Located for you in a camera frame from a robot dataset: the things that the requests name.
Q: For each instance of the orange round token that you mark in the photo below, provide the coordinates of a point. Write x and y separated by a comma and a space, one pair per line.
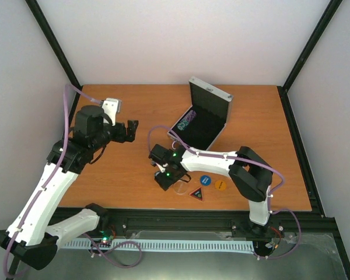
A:
220, 185

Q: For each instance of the clear round disc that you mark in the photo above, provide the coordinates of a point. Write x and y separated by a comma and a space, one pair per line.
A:
180, 187

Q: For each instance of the black aluminium frame rail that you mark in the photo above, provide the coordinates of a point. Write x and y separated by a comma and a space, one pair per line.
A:
125, 220

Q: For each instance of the white cable duct strip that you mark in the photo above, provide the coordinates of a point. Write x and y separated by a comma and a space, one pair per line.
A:
167, 246

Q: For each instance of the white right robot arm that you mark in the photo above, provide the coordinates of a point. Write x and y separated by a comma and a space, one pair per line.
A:
250, 173

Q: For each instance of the black red triangle token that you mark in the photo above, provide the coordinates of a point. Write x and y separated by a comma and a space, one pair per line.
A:
197, 194

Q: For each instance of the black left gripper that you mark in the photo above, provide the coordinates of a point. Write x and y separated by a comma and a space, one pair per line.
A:
122, 137

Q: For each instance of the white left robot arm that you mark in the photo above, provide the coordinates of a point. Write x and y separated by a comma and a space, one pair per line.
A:
30, 237

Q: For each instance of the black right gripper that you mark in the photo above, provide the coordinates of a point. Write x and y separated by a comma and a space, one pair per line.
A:
165, 183

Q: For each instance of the purple poker chip stack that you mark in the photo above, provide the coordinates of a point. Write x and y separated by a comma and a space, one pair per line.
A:
184, 122

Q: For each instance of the blue round token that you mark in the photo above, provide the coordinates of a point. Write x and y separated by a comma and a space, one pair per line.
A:
205, 180

